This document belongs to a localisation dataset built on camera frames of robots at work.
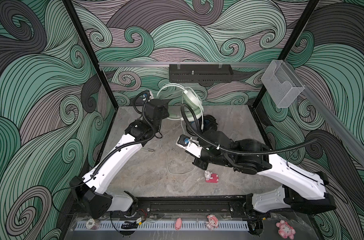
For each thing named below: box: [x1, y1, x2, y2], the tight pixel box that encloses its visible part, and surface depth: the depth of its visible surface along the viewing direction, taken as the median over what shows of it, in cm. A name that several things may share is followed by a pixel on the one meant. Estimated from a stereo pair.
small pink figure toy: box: [174, 217, 183, 231], surface depth 70 cm
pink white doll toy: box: [205, 214, 219, 231], surface depth 69 cm
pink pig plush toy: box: [276, 220, 296, 240], surface depth 67 cm
